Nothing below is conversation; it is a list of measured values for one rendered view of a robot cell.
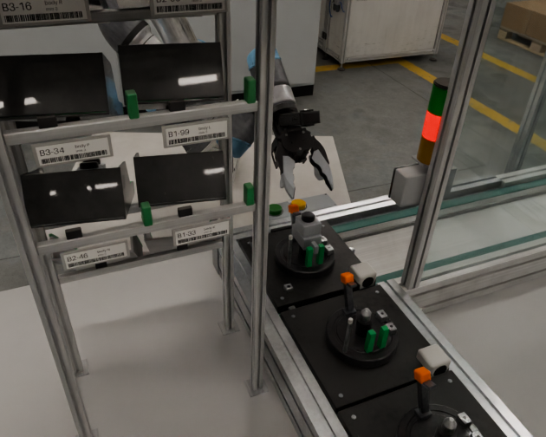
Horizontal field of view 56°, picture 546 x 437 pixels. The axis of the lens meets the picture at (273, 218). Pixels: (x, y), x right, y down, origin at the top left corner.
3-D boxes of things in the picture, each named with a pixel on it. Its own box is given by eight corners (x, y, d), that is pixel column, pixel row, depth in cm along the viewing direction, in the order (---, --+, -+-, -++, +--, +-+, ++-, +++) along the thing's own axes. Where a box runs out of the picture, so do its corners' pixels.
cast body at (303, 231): (291, 234, 118) (293, 209, 114) (308, 230, 119) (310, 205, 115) (307, 256, 111) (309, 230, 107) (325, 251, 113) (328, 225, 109)
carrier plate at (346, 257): (238, 246, 125) (238, 239, 124) (325, 226, 133) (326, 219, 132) (276, 314, 108) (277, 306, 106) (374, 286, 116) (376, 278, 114)
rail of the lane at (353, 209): (212, 264, 133) (211, 230, 127) (482, 199, 163) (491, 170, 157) (219, 277, 129) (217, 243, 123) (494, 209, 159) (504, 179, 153)
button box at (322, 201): (256, 225, 141) (256, 205, 138) (324, 210, 148) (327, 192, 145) (266, 239, 136) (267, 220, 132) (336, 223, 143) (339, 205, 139)
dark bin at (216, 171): (143, 185, 102) (139, 147, 101) (209, 179, 105) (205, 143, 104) (138, 207, 75) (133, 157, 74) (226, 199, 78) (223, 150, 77)
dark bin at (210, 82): (133, 110, 93) (129, 68, 92) (205, 106, 96) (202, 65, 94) (124, 105, 66) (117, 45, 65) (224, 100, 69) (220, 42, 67)
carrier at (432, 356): (279, 319, 106) (282, 273, 99) (379, 290, 114) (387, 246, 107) (334, 416, 89) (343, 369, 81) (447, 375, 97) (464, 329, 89)
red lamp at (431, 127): (416, 132, 98) (421, 107, 95) (438, 128, 100) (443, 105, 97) (432, 144, 94) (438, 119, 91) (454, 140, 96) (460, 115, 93)
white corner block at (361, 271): (347, 277, 117) (349, 264, 115) (364, 273, 119) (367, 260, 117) (358, 291, 114) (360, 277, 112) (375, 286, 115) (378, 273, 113)
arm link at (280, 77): (279, 57, 122) (275, 37, 114) (293, 97, 120) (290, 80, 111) (248, 68, 123) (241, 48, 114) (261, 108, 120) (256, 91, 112)
